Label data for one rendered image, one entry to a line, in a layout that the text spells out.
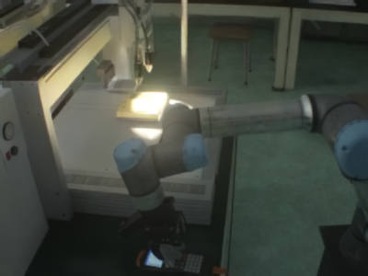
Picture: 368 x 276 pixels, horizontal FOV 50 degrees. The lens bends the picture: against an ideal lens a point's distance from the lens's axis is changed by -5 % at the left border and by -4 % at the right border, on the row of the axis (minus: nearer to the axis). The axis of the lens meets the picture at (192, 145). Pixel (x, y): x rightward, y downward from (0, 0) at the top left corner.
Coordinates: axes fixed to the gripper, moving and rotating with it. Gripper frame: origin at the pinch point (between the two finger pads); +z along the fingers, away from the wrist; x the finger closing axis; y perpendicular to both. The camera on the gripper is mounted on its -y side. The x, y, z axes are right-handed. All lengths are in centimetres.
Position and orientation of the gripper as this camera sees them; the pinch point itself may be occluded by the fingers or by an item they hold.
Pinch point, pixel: (170, 262)
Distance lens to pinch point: 109.7
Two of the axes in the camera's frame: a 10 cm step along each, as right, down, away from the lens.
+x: 2.0, -5.5, 8.1
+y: 9.4, -1.2, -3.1
